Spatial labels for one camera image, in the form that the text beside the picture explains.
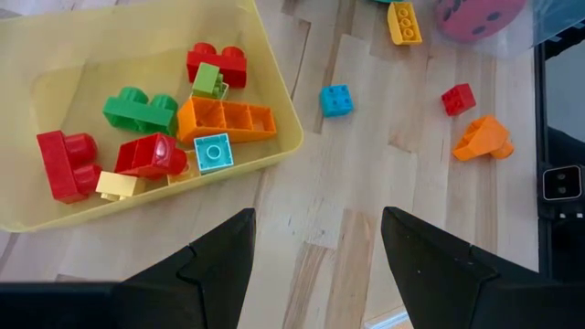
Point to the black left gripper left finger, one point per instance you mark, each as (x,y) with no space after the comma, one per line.
(137,301)

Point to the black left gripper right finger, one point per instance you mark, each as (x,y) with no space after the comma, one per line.
(480,297)

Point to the yellow square toy brick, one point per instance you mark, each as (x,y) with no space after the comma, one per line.
(187,171)
(119,185)

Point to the red stepped toy brick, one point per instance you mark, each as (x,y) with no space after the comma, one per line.
(151,155)
(59,169)

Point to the orange brick with round disc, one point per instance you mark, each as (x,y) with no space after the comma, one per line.
(480,137)

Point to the blue square toy brick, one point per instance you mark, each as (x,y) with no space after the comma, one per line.
(336,100)
(213,153)

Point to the bright green toy brick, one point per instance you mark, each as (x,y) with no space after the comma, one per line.
(137,112)

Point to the orange red toy brick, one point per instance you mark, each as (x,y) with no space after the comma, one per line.
(228,119)

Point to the light green square brick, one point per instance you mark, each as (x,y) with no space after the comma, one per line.
(224,91)

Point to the small green toy brick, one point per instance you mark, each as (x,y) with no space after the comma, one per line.
(206,78)

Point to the yellow translucent plastic bin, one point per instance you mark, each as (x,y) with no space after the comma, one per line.
(137,27)

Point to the pink red foam die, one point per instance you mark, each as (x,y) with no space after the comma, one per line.
(475,18)

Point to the yellow orange long brick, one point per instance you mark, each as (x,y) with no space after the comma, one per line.
(404,23)

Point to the clear plastic container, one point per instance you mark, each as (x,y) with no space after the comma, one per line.
(548,18)

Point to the teal foam die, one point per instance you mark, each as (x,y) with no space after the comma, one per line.
(388,1)

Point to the small red toy brick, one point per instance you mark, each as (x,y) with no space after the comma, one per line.
(458,99)

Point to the small grey camera module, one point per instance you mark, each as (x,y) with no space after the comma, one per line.
(562,183)

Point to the black metal frame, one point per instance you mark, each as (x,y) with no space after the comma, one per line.
(540,114)

